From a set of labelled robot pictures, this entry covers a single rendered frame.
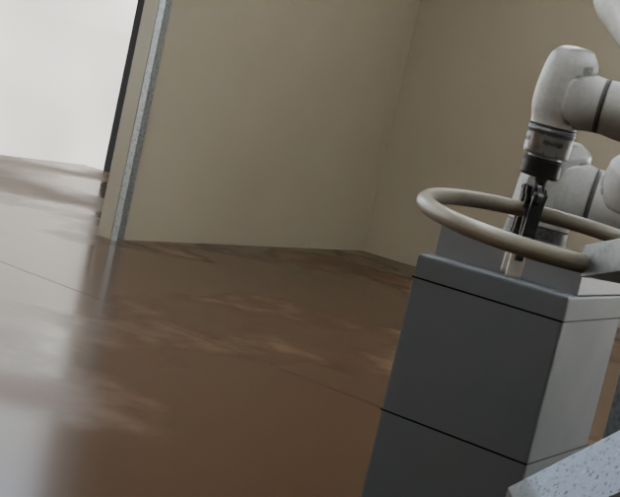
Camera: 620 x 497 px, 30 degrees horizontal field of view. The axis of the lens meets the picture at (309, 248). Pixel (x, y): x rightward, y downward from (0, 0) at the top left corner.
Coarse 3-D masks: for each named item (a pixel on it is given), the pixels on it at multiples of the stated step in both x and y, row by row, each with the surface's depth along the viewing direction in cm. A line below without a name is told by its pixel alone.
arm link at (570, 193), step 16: (576, 144) 283; (576, 160) 280; (528, 176) 284; (560, 176) 280; (576, 176) 280; (592, 176) 280; (560, 192) 280; (576, 192) 279; (560, 208) 280; (576, 208) 280; (544, 224) 282
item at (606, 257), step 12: (612, 240) 172; (588, 252) 178; (600, 252) 174; (612, 252) 171; (588, 264) 177; (600, 264) 174; (612, 264) 171; (588, 276) 177; (600, 276) 177; (612, 276) 175
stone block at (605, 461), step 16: (592, 448) 136; (608, 448) 134; (560, 464) 138; (576, 464) 136; (592, 464) 133; (608, 464) 131; (528, 480) 140; (544, 480) 138; (560, 480) 135; (576, 480) 133; (592, 480) 131; (608, 480) 129; (512, 496) 140; (528, 496) 137; (544, 496) 135; (560, 496) 133; (576, 496) 131; (592, 496) 129; (608, 496) 127
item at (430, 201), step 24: (432, 192) 205; (456, 192) 215; (480, 192) 220; (432, 216) 192; (456, 216) 187; (552, 216) 222; (576, 216) 222; (480, 240) 183; (504, 240) 180; (528, 240) 179; (552, 264) 179; (576, 264) 178
